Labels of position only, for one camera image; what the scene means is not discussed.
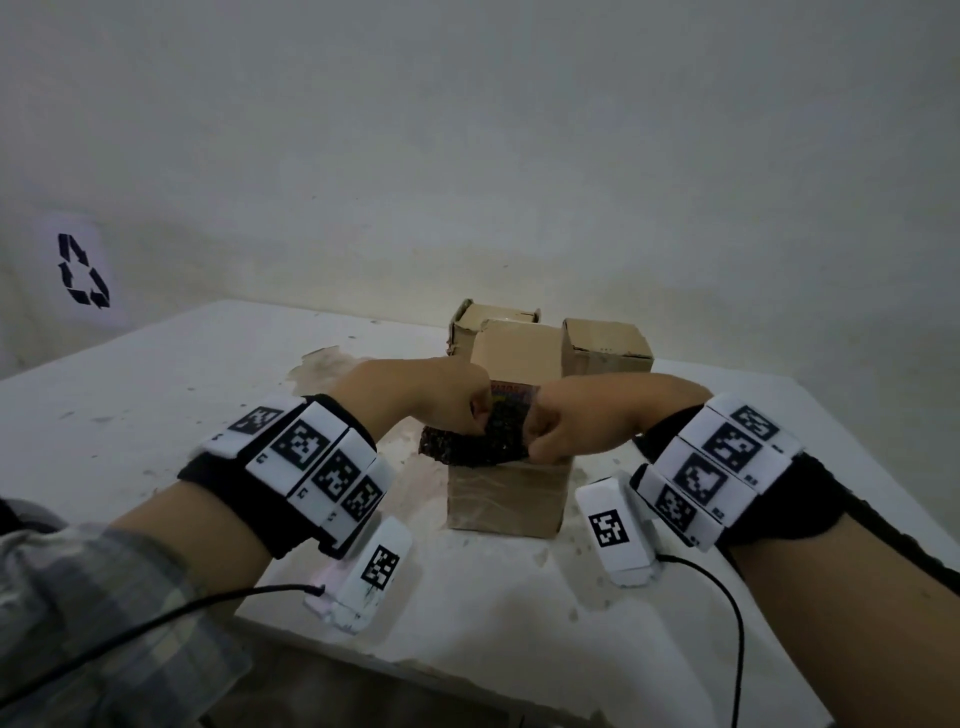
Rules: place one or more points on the black and white wall marker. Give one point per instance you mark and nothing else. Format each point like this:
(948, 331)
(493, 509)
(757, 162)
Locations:
(82, 270)

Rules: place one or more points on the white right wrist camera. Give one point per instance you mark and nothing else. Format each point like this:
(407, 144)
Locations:
(611, 532)

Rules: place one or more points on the person's left hand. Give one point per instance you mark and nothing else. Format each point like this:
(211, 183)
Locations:
(420, 390)

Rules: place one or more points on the left wrist marker band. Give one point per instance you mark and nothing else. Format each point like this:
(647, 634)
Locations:
(292, 465)

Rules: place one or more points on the black bubble wrap sheet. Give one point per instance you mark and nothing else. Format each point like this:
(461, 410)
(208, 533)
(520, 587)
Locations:
(480, 442)

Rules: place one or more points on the pile of black bubble wrap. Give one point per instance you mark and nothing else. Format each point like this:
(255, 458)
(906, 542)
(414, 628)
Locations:
(900, 540)

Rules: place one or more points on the person's right hand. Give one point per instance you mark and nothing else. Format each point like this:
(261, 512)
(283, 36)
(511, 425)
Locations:
(600, 412)

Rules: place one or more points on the paper box with notched rim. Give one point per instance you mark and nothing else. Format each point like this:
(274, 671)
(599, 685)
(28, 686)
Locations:
(469, 319)

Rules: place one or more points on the paper box with white lid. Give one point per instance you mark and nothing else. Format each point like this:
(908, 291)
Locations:
(607, 349)

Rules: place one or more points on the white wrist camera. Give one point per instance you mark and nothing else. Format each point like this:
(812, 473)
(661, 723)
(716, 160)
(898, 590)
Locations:
(375, 577)
(611, 532)

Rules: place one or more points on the person's right forearm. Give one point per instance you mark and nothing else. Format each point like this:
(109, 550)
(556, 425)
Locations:
(847, 630)

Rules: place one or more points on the person's left forearm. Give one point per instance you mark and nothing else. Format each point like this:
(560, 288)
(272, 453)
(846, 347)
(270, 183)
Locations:
(150, 570)

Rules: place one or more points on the paper box with tall flap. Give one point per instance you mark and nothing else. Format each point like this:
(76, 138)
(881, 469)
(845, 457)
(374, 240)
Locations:
(510, 502)

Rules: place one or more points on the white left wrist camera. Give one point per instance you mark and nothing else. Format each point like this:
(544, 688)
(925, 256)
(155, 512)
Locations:
(375, 577)

